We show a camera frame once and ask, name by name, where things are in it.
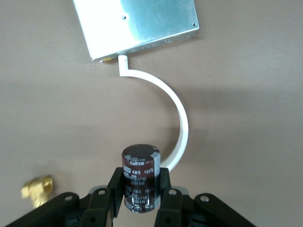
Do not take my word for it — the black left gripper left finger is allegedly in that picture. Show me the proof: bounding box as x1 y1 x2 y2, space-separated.
4 166 125 227

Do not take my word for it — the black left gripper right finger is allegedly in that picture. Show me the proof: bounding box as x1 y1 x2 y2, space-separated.
153 166 258 227

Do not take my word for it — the dark brown cylindrical capacitor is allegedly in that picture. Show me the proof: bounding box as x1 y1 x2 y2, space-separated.
121 144 162 213

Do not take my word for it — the brown table cover sheet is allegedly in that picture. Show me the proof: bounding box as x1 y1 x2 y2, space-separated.
0 0 303 227

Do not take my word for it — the silver metal box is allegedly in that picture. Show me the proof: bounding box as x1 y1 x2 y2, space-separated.
72 0 199 62

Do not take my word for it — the brass valve red handle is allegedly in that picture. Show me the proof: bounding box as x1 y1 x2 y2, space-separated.
20 174 54 209

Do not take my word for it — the white curved plastic bracket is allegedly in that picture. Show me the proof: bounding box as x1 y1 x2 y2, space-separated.
117 55 189 171

